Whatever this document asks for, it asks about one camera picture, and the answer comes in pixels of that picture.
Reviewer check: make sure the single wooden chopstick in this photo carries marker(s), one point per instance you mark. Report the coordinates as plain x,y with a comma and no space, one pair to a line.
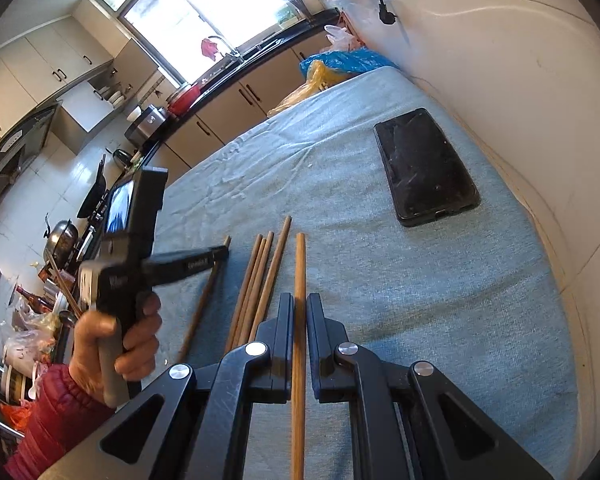
200,310
300,270

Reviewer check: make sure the red plastic basin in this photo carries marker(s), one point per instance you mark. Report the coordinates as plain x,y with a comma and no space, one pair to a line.
184,100

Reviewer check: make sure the white plastic bag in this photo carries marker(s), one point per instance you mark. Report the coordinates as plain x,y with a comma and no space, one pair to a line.
341,36

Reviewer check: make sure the black wok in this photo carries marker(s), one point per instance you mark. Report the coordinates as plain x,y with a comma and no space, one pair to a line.
92,195

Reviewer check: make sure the chrome sink faucet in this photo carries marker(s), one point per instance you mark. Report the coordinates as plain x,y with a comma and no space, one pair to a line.
227,47

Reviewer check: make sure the blue plastic bag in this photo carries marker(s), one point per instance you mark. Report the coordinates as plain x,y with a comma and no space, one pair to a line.
350,60

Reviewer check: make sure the kitchen window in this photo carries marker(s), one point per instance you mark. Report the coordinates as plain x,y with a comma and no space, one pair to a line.
195,5

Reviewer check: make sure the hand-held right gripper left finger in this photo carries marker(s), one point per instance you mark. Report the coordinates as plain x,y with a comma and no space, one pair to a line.
280,340

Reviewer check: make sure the person's left hand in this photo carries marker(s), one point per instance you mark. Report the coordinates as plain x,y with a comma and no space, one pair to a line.
87,350

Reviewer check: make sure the bundle of wooden chopsticks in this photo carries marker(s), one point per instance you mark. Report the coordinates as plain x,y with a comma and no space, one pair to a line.
279,250

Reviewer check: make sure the silver rice cooker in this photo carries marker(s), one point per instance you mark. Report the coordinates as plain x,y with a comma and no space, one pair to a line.
145,125

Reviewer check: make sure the black smartphone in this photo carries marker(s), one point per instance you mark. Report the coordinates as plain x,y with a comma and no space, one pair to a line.
425,170

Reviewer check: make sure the clear plastic food bags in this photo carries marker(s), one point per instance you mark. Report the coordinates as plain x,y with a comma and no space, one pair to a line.
27,345

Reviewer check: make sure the beige wall cabinets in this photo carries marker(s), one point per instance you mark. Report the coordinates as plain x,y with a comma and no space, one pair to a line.
25,75

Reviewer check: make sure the red hanging cloth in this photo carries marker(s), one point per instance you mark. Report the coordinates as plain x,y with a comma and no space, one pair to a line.
209,49

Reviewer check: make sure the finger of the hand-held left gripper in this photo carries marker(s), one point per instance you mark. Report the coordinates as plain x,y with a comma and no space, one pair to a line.
185,262

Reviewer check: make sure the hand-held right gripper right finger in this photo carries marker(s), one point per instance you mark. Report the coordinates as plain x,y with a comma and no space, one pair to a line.
320,340

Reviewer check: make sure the person's left forearm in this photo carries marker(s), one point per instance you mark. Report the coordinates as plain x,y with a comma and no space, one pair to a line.
45,425

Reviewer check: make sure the steel pot with lid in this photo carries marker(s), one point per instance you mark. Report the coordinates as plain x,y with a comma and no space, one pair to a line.
61,240

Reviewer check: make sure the dark sauce bottles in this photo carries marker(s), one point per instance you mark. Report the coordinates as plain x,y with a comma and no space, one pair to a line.
30,301

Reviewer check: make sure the steel kettle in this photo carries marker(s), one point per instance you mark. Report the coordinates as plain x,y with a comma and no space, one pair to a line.
121,157

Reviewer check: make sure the steel range hood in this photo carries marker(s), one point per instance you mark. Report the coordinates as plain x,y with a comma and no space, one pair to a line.
15,160

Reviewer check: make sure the beige base cabinets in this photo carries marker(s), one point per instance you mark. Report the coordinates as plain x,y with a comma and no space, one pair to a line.
240,105

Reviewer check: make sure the black kitchen countertop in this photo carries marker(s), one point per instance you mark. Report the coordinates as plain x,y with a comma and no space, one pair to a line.
260,47

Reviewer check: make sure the yellow plastic bag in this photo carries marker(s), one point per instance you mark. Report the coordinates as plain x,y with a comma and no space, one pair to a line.
320,77

